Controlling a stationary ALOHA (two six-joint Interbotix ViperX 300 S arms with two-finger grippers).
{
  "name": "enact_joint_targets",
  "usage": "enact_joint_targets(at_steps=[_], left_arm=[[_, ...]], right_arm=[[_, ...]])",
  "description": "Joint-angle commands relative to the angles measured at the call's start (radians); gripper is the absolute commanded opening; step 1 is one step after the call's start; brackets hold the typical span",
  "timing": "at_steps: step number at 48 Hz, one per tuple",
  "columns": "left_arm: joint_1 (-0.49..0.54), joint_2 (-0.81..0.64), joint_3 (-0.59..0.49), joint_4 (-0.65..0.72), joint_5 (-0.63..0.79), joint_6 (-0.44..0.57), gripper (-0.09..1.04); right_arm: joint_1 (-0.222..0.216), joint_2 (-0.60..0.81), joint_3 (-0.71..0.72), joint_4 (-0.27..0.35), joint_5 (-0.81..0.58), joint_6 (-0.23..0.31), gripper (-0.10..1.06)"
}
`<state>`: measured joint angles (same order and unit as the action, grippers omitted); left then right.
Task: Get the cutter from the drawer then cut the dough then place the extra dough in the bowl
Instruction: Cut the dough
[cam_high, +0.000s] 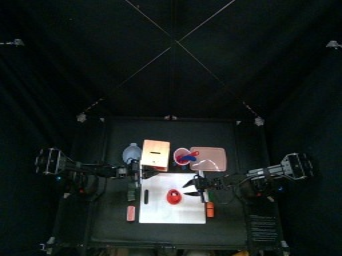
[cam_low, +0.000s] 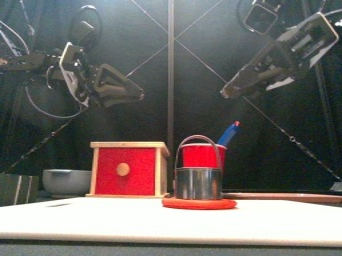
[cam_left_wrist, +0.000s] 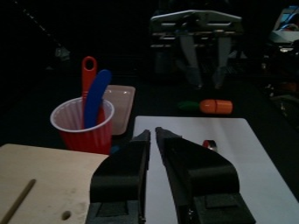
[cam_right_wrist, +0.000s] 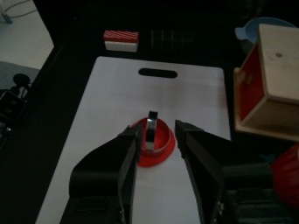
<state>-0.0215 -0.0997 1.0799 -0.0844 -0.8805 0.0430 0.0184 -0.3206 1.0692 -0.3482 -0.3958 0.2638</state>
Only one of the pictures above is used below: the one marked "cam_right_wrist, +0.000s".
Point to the red striped white toy block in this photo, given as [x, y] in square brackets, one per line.
[121, 40]

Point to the black grid mat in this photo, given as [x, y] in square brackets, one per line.
[171, 40]

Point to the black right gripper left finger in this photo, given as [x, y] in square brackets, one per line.
[105, 172]

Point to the white plastic cutting board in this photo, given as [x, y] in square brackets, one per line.
[129, 96]

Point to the wooden drawer box red inside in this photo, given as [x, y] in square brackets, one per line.
[269, 84]

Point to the black camera gear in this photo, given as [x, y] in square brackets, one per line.
[14, 102]

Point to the light blue plastic bowl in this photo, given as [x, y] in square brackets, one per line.
[253, 29]

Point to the red round toy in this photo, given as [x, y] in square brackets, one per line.
[288, 175]

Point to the round metal dough cutter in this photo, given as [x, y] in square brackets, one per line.
[155, 137]

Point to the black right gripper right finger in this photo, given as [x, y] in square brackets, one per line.
[202, 169]

